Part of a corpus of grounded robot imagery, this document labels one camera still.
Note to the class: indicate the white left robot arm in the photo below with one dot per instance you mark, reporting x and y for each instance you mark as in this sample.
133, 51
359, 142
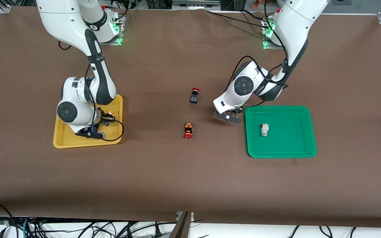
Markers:
296, 19

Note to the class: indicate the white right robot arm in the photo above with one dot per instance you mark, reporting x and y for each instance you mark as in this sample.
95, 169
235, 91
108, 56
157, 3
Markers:
78, 19

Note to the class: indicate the brown table mat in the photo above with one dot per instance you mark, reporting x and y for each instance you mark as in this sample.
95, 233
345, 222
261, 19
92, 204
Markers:
177, 172

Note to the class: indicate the table leg post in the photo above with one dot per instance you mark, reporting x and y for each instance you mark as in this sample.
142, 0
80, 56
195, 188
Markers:
181, 226

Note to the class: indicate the green plastic tray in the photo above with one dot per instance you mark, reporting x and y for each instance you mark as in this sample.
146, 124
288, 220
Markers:
289, 142

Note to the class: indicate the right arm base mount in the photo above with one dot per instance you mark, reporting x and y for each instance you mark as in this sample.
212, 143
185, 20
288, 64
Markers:
112, 39

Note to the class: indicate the yellow button with blue block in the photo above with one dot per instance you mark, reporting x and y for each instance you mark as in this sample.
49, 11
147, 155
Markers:
110, 115

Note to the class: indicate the red button with black block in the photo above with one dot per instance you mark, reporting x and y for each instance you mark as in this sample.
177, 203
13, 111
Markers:
194, 98

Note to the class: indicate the green button with white block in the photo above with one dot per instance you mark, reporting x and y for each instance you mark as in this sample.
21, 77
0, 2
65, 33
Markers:
264, 129

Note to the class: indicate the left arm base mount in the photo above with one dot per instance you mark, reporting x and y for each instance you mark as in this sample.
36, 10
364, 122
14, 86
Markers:
266, 43

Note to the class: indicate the yellow plastic tray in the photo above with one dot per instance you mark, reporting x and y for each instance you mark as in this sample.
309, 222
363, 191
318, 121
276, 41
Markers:
68, 138

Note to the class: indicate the red emergency button orange block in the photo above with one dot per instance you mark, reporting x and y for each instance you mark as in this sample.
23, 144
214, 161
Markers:
188, 127

